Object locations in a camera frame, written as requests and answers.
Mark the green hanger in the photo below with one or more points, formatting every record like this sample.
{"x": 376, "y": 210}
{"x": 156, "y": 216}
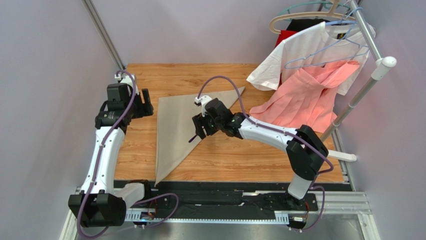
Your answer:
{"x": 323, "y": 4}

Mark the white t-shirt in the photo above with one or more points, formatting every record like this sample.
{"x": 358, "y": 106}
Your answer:
{"x": 271, "y": 72}

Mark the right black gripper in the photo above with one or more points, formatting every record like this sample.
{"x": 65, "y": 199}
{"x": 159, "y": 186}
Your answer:
{"x": 201, "y": 125}

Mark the beige wooden hanger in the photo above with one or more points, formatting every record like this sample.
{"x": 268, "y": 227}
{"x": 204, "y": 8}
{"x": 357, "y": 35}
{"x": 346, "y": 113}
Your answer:
{"x": 337, "y": 10}

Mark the red garment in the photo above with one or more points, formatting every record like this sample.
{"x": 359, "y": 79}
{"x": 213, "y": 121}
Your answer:
{"x": 284, "y": 34}

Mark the beige cloth napkin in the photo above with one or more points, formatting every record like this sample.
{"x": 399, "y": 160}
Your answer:
{"x": 174, "y": 130}

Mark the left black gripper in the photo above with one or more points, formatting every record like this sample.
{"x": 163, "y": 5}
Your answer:
{"x": 145, "y": 109}

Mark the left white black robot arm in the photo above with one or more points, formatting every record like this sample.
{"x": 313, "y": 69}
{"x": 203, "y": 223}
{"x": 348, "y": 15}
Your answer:
{"x": 97, "y": 204}

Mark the aluminium frame post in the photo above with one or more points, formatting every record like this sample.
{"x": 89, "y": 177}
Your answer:
{"x": 96, "y": 19}

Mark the black garment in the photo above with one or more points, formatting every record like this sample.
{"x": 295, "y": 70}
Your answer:
{"x": 298, "y": 25}

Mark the pink pleated garment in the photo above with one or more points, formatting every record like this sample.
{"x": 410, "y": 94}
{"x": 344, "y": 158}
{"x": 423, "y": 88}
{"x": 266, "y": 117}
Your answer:
{"x": 307, "y": 97}

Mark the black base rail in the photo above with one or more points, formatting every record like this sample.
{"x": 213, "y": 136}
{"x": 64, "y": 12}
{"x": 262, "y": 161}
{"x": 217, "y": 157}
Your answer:
{"x": 196, "y": 200}

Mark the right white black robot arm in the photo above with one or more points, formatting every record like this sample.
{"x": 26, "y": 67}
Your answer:
{"x": 305, "y": 151}

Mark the blue wire hanger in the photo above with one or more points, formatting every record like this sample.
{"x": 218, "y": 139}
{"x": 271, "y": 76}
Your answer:
{"x": 343, "y": 20}

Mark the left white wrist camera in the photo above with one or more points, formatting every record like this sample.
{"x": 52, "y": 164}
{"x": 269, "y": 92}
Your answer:
{"x": 124, "y": 78}

